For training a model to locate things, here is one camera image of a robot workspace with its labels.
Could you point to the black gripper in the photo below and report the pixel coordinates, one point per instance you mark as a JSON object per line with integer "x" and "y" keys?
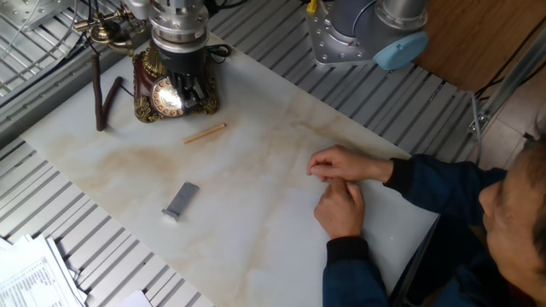
{"x": 185, "y": 57}

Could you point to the antique red gold telephone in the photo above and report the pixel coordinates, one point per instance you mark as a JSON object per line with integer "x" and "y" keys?
{"x": 158, "y": 94}

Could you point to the person's left forearm blue sleeve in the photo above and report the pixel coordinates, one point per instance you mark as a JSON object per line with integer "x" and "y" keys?
{"x": 350, "y": 268}

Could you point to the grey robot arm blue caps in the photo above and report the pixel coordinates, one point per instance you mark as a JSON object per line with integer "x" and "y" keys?
{"x": 375, "y": 25}

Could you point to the person's right hand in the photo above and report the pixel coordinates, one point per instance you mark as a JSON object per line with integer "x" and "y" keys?
{"x": 341, "y": 164}

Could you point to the person's left hand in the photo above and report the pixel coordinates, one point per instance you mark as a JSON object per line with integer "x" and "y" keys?
{"x": 341, "y": 209}

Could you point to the glossy marble board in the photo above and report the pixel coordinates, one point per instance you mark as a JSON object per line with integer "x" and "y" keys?
{"x": 256, "y": 192}

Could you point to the yellow plastic clip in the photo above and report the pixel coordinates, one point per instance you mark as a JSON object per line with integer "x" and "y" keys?
{"x": 312, "y": 6}

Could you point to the silver perforated mounting plate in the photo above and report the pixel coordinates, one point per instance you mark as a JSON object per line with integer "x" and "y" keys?
{"x": 25, "y": 10}

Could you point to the plain white paper sheets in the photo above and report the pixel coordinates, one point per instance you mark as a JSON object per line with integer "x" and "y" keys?
{"x": 130, "y": 300}

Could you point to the printed paper stack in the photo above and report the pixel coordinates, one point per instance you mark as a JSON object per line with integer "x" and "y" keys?
{"x": 34, "y": 281}

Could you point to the person's body dark blue clothes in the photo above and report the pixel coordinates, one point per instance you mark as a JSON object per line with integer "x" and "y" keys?
{"x": 448, "y": 268}

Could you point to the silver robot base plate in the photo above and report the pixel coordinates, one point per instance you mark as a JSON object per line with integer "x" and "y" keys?
{"x": 337, "y": 42}

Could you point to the aluminium profile post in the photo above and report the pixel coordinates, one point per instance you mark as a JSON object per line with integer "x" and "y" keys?
{"x": 512, "y": 77}

